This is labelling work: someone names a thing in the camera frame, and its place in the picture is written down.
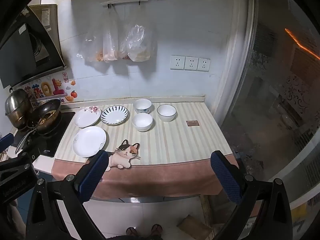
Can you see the clear plastic bag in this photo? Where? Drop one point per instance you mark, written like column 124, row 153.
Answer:
column 136, row 42
column 92, row 42
column 110, row 45

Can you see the black range hood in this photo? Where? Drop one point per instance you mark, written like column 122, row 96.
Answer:
column 22, row 50

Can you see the glass sliding door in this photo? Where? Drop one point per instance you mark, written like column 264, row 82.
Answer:
column 275, row 92

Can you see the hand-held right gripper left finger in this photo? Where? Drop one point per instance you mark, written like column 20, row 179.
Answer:
column 93, row 175

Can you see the person's foot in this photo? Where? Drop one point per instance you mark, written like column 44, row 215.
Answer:
column 156, row 230
column 131, row 231

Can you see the brown mat label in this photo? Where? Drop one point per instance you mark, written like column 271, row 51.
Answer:
column 192, row 123

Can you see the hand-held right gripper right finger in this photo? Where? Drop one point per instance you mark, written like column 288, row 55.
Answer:
column 225, row 177

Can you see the blue print white bowl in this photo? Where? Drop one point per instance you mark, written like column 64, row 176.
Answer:
column 142, row 105

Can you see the dark rimmed white bowl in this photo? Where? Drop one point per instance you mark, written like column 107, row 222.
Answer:
column 166, row 112

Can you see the plain white bowl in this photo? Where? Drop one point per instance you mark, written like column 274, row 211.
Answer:
column 142, row 122

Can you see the stainless steel lidded pot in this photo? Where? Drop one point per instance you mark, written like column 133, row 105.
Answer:
column 17, row 107

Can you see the striped cat table mat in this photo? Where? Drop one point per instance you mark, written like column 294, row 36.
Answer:
column 175, row 142

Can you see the person's left foot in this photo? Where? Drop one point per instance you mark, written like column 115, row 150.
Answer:
column 131, row 231

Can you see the wall hook rail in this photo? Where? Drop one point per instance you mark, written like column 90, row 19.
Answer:
column 130, row 0

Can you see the blue striped plate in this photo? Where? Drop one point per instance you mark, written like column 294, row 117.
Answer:
column 114, row 115

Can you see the brown cardboard piece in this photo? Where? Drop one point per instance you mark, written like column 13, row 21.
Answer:
column 193, row 227

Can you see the person's right foot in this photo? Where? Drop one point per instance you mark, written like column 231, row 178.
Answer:
column 156, row 230

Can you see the floral print plate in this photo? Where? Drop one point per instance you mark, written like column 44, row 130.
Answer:
column 86, row 118

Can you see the white wall outlet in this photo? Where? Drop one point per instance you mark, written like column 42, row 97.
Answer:
column 177, row 62
column 203, row 64
column 191, row 63

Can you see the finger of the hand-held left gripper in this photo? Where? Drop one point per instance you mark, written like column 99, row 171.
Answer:
column 5, row 140

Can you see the cartoon wall sticker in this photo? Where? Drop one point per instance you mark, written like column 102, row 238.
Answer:
column 50, row 88

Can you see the black induction cooktop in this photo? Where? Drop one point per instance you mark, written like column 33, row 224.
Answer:
column 53, row 135

